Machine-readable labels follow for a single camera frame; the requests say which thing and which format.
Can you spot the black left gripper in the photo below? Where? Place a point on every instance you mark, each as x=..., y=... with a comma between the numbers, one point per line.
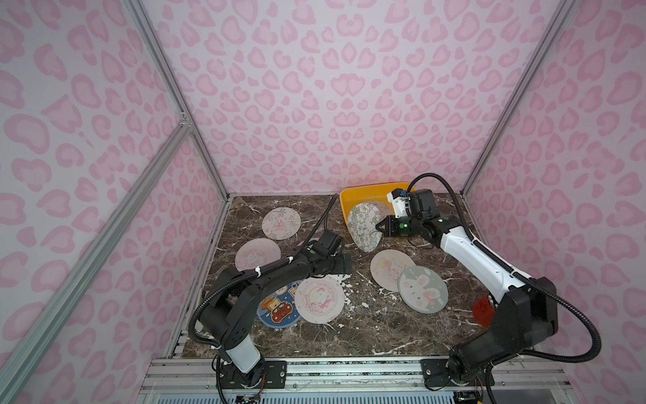
x=341, y=263

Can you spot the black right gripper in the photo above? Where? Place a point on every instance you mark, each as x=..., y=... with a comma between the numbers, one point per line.
x=394, y=225

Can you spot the white animal doodle coaster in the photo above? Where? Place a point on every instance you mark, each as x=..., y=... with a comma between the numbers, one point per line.
x=385, y=210

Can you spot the white butterfly pattern coaster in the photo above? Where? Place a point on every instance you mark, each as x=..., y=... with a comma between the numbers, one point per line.
x=362, y=225

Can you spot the pink unicorn moon coaster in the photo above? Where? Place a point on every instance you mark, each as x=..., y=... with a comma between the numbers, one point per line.
x=387, y=266

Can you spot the green bunny coaster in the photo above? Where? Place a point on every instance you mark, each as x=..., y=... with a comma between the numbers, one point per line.
x=423, y=290

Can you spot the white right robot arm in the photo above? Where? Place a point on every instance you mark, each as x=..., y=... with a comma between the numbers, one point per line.
x=523, y=316

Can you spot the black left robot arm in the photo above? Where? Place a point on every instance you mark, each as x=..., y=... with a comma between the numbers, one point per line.
x=225, y=318

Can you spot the yellow plastic storage box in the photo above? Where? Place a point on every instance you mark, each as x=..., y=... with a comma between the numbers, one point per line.
x=351, y=197

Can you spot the pink rainbow horse coaster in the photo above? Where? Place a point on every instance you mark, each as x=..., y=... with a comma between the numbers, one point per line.
x=319, y=301

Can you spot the white butterfly doodle coaster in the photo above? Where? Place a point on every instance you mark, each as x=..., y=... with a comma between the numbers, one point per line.
x=281, y=223

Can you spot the pink rainbow unicorn coaster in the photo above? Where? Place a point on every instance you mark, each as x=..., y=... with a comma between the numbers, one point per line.
x=257, y=252

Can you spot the blue car coaster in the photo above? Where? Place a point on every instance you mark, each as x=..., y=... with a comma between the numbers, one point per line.
x=278, y=310

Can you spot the red pen cup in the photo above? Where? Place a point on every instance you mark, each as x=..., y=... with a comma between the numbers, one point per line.
x=483, y=311

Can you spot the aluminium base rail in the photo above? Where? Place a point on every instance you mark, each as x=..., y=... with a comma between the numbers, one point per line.
x=355, y=380

